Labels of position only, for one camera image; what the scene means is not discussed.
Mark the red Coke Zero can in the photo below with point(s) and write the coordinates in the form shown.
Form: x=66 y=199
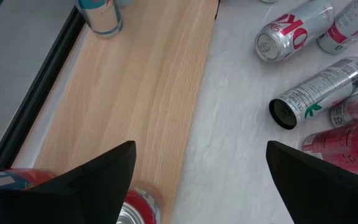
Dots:
x=343 y=146

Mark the white Celsius can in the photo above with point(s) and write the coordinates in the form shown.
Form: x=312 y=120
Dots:
x=346 y=25
x=322 y=90

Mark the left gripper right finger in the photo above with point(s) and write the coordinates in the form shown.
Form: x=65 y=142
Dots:
x=328 y=196

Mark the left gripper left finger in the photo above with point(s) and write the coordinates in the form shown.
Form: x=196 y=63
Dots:
x=57 y=202

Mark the wooden shelf with black frame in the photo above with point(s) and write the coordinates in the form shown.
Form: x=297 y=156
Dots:
x=135 y=93

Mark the teal silver beverage can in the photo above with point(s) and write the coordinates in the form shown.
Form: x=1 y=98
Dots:
x=101 y=18

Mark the silver Diet Coke can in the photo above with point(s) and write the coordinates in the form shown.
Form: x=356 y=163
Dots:
x=294 y=31
x=357 y=109

